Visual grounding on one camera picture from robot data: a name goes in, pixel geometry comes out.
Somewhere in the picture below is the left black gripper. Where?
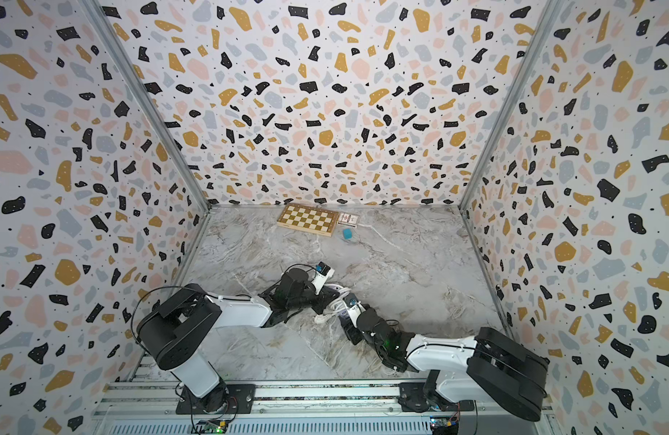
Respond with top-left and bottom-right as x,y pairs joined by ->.
288,283 -> 341,318

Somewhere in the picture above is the white power cord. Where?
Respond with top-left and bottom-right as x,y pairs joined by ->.
311,282 -> 357,327

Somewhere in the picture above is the purple power strip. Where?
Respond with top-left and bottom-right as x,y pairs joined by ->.
332,301 -> 350,320

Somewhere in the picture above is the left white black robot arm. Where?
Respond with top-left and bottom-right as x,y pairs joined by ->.
132,263 -> 346,411

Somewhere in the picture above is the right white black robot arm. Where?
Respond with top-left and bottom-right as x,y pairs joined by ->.
338,304 -> 549,422

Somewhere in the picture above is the wooden chess board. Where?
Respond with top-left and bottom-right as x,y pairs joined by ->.
276,203 -> 339,237

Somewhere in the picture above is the playing card box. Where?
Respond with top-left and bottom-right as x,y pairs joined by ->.
337,213 -> 359,228

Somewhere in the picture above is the green circuit board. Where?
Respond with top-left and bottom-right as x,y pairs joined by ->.
195,420 -> 229,435

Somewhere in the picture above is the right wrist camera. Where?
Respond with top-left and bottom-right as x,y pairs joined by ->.
343,293 -> 366,327

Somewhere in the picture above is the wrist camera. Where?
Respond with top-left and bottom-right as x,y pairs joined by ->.
312,262 -> 334,295
343,293 -> 366,327

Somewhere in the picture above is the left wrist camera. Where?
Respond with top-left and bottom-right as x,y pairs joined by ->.
312,262 -> 334,295

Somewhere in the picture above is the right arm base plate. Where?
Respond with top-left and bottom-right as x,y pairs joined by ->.
398,382 -> 476,413

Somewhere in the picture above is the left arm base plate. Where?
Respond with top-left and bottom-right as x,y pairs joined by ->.
176,382 -> 256,417

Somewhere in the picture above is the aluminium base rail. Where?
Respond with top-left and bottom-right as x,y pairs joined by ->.
91,379 -> 561,434

